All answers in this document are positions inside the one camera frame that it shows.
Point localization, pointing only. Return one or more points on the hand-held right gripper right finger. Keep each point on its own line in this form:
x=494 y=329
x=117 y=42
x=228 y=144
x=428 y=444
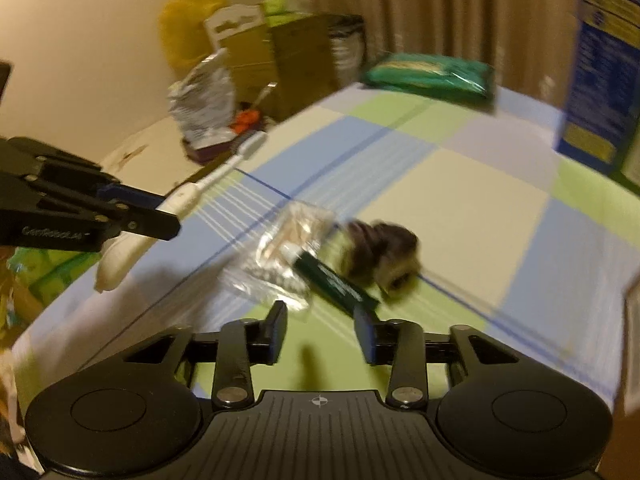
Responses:
x=361 y=335

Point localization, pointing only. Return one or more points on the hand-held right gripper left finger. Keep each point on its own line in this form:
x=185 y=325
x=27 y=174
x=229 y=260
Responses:
x=279 y=332

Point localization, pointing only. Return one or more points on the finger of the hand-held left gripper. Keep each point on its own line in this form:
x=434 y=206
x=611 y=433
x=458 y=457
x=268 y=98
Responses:
x=125 y=191
x=155 y=225

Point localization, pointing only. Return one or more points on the white electric toothbrush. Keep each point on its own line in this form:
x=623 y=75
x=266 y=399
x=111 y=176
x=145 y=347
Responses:
x=122 y=257

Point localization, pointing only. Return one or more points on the green tube with white cap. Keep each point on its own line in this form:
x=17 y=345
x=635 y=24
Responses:
x=330 y=280

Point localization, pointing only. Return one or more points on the desktop with checked cloth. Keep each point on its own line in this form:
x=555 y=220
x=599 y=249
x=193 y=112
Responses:
x=475 y=185

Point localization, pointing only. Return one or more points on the green printed packet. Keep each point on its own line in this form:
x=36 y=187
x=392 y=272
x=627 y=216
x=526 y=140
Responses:
x=50 y=270

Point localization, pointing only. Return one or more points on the dark brown round object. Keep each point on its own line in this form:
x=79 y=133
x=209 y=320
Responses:
x=380 y=250

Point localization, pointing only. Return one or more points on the dark red box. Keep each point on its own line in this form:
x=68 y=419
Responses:
x=210 y=152

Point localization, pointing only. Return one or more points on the clear plastic bag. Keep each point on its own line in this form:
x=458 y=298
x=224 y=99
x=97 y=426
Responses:
x=290 y=230

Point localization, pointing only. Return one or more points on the silver foil bag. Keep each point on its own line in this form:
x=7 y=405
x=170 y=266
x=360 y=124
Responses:
x=200 y=100

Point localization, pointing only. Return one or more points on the small orange object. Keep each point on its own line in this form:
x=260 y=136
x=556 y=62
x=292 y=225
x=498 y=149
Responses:
x=245 y=120

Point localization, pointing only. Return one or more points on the tan box with white tab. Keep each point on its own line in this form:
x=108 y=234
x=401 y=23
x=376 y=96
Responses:
x=250 y=60

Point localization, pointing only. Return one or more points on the yellow plastic bag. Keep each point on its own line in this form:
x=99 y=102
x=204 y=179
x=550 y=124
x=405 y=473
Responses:
x=185 y=20

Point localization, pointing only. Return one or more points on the green white packets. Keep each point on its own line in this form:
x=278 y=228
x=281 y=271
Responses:
x=282 y=7

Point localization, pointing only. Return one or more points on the grey striped bag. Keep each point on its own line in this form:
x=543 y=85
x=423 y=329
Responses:
x=347 y=50

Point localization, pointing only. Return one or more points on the beige curtain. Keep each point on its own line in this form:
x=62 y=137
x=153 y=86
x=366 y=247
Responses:
x=450 y=5

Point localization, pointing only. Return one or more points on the tall blue carton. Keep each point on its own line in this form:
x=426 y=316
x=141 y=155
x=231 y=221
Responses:
x=600 y=85

